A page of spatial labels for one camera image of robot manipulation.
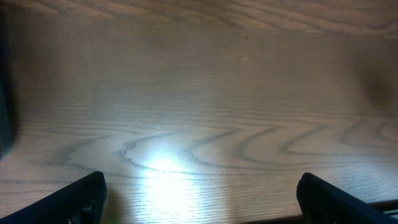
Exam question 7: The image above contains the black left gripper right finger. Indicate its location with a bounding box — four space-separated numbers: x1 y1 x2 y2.
296 172 397 224

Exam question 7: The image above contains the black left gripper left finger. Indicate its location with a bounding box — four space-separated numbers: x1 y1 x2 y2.
1 171 107 224

